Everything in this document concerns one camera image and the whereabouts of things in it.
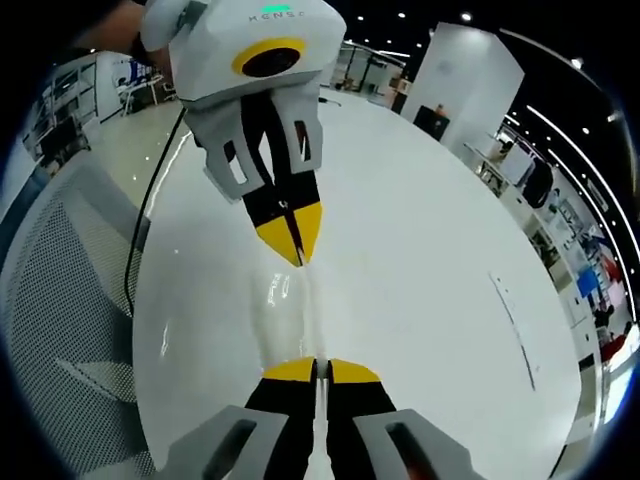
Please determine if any single clear food packaging bag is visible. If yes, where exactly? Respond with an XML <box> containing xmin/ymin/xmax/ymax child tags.
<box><xmin>252</xmin><ymin>259</ymin><xmax>332</xmax><ymax>480</ymax></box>

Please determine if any grey mesh office chair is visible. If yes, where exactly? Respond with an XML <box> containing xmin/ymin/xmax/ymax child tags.
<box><xmin>0</xmin><ymin>163</ymin><xmax>157</xmax><ymax>480</ymax></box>

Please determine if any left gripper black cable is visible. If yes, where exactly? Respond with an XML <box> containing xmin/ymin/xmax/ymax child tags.
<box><xmin>123</xmin><ymin>106</ymin><xmax>187</xmax><ymax>317</ymax></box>

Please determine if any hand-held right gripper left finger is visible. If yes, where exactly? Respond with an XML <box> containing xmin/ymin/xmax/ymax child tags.
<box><xmin>187</xmin><ymin>97</ymin><xmax>302</xmax><ymax>267</ymax></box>

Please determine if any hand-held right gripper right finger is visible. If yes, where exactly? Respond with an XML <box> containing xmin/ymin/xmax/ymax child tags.
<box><xmin>272</xmin><ymin>82</ymin><xmax>326</xmax><ymax>265</ymax></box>

